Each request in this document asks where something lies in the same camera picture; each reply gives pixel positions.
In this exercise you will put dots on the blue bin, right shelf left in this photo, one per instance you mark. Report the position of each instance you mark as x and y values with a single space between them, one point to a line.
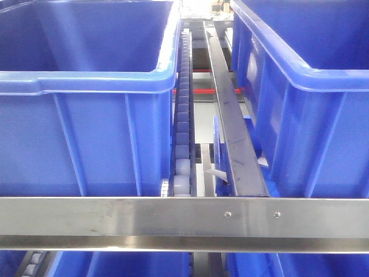
86 96

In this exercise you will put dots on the blue bin, shelf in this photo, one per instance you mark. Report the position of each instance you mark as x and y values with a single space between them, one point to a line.
302 67
86 96

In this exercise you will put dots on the white roller conveyor track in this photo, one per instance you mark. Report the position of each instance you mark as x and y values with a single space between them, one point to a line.
183 149

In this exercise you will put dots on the lower blue bin right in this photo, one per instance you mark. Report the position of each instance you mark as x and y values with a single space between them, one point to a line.
284 264

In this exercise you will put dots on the lower blue bin left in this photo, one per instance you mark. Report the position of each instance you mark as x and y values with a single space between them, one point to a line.
70 263

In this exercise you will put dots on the steel divider rail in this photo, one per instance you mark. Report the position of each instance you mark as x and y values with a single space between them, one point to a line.
245 174

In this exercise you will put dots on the stainless right shelf frame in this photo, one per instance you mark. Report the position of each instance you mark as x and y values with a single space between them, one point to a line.
193 224

